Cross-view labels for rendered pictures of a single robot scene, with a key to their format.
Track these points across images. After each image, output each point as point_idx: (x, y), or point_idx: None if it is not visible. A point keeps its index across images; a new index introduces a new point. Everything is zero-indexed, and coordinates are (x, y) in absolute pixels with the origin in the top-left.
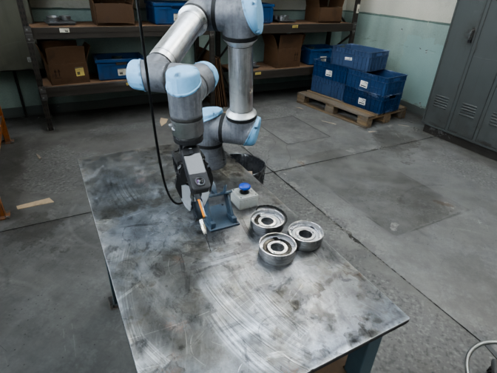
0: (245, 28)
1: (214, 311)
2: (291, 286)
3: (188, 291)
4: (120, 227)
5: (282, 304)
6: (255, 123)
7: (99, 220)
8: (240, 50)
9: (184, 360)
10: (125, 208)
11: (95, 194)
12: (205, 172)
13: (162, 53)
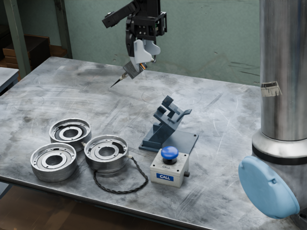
0: None
1: (79, 91)
2: (38, 128)
3: (108, 90)
4: (223, 91)
5: (37, 115)
6: (248, 156)
7: (246, 86)
8: None
9: (71, 72)
10: (255, 103)
11: None
12: (111, 14)
13: None
